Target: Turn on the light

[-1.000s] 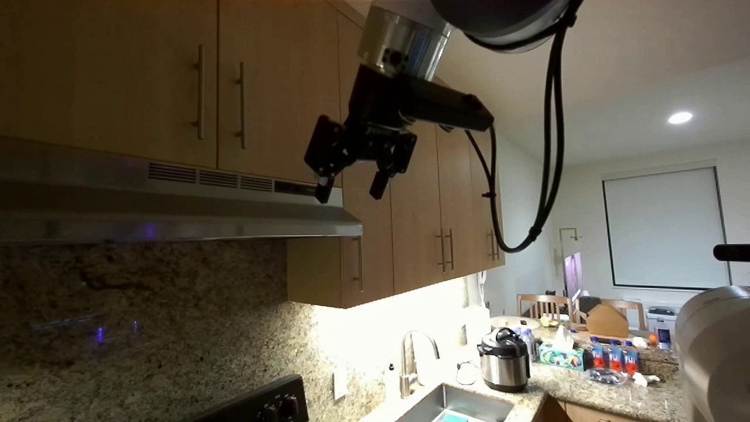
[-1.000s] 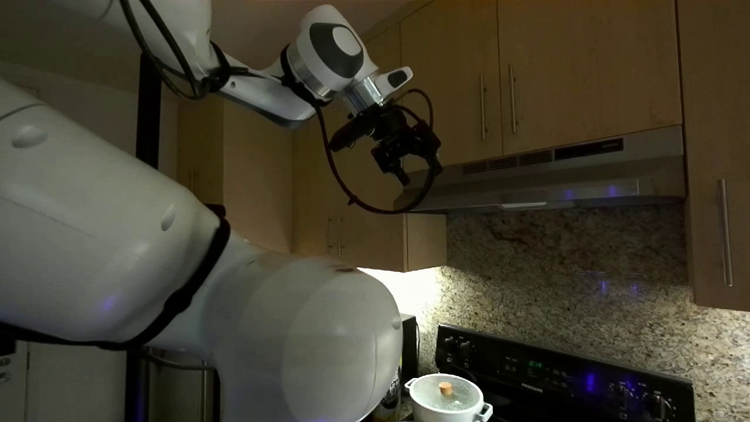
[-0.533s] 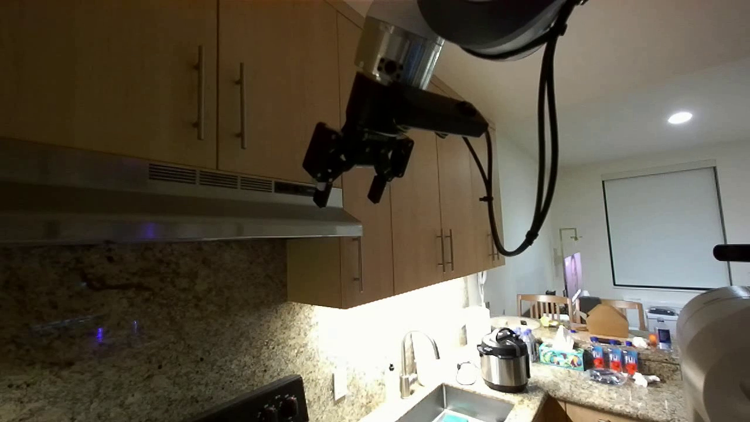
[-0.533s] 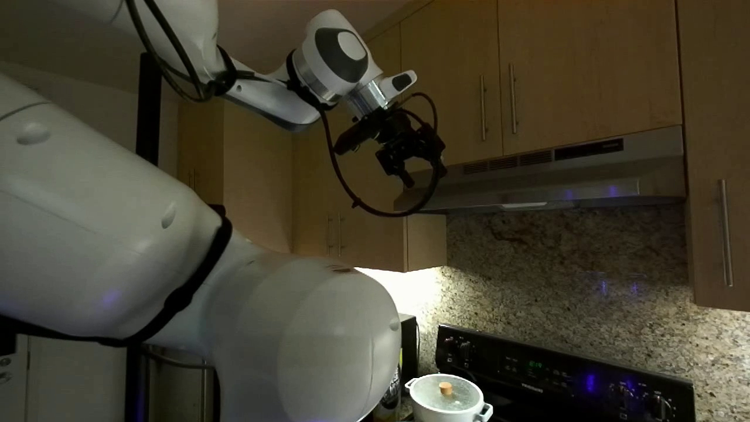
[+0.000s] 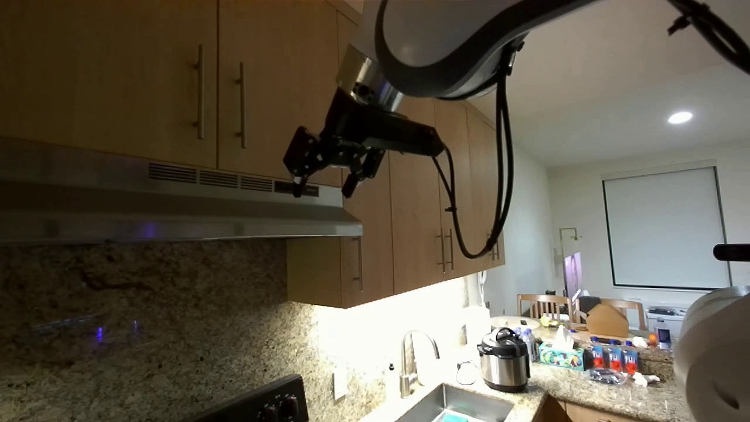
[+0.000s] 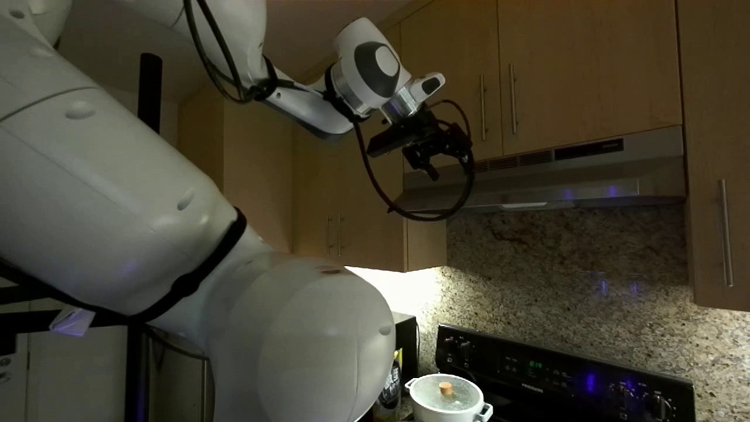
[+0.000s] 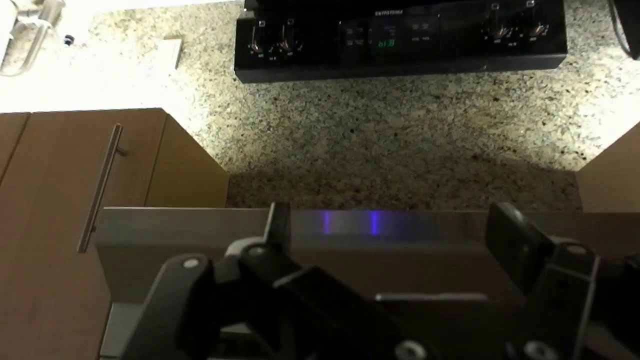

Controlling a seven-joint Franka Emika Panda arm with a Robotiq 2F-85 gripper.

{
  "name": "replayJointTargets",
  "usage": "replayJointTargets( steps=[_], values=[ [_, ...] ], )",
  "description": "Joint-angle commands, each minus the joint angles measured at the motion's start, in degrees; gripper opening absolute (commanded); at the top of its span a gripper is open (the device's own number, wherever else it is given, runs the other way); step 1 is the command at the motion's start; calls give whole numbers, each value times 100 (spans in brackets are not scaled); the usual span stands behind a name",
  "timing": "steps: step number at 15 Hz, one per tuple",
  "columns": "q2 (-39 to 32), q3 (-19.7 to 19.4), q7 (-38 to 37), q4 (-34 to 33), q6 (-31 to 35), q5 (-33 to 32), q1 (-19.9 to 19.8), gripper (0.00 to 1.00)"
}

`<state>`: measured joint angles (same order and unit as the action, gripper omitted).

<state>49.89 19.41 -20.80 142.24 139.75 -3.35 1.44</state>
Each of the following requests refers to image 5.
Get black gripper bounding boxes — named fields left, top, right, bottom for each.
left=282, top=88, right=395, bottom=199

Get stainless steel range hood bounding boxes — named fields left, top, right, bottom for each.
left=0, top=137, right=365, bottom=247

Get round ceiling light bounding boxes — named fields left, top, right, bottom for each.
left=665, top=108, right=696, bottom=130

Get chrome kitchen faucet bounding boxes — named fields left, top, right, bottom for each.
left=398, top=329, right=443, bottom=399

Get soap dispenser bottle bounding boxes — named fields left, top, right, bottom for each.
left=379, top=358, right=404, bottom=403

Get wooden cabinet above hood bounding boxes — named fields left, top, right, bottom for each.
left=0, top=0, right=371, bottom=188

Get black electric stove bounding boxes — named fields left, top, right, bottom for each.
left=186, top=372, right=313, bottom=422

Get wooden chair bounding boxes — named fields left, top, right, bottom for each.
left=518, top=292, right=575, bottom=322

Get floor lamp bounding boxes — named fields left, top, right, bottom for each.
left=556, top=226, right=586, bottom=304

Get steel pressure cooker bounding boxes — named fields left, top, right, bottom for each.
left=475, top=326, right=535, bottom=395

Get steel kitchen sink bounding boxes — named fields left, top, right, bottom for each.
left=395, top=379, right=521, bottom=422

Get tissue box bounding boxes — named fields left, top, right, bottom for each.
left=536, top=322, right=588, bottom=370

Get cardboard box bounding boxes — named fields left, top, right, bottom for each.
left=584, top=301, right=632, bottom=341

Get white projection screen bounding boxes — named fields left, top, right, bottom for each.
left=600, top=164, right=733, bottom=294

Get blue product packages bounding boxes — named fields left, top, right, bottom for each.
left=588, top=335, right=645, bottom=383

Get wrist mounted camera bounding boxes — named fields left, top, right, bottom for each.
left=378, top=108, right=449, bottom=159

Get metal bar cabinet handle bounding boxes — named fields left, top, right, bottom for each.
left=351, top=238, right=368, bottom=292
left=437, top=226, right=450, bottom=274
left=233, top=58, right=252, bottom=152
left=191, top=42, right=208, bottom=144

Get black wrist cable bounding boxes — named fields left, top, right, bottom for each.
left=431, top=35, right=521, bottom=262

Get white wall outlet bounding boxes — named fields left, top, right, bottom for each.
left=331, top=368, right=351, bottom=403

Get thick black arm hose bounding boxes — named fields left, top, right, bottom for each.
left=665, top=0, right=750, bottom=77

